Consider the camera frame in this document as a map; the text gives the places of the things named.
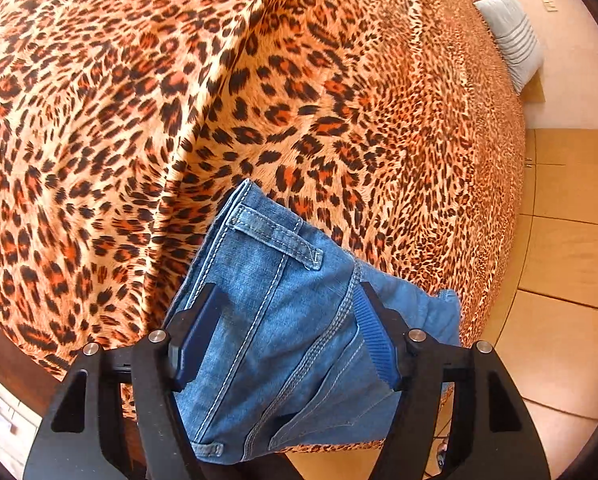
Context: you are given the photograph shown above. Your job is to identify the blue denim pants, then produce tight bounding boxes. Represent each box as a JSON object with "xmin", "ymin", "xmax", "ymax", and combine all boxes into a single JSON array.
[{"xmin": 171, "ymin": 178, "xmax": 462, "ymax": 463}]

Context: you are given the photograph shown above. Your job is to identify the wooden wardrobe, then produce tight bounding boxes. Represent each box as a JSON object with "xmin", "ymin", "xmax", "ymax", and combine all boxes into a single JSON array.
[{"xmin": 516, "ymin": 127, "xmax": 598, "ymax": 311}]

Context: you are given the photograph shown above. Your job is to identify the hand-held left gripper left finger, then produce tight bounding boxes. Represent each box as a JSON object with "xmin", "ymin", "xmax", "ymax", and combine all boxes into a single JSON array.
[{"xmin": 23, "ymin": 282, "xmax": 230, "ymax": 480}]

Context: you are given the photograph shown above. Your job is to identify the leopard print bedspread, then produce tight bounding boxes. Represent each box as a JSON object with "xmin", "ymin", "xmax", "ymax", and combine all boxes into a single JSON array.
[{"xmin": 0, "ymin": 0, "xmax": 527, "ymax": 456}]

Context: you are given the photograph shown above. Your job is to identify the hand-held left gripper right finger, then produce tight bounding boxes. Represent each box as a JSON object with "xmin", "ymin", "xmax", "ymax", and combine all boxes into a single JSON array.
[{"xmin": 351, "ymin": 282, "xmax": 552, "ymax": 480}]

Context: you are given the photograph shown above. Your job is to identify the grey striped pillow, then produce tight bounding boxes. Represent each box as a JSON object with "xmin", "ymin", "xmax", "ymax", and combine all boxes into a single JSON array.
[{"xmin": 474, "ymin": 0, "xmax": 545, "ymax": 93}]

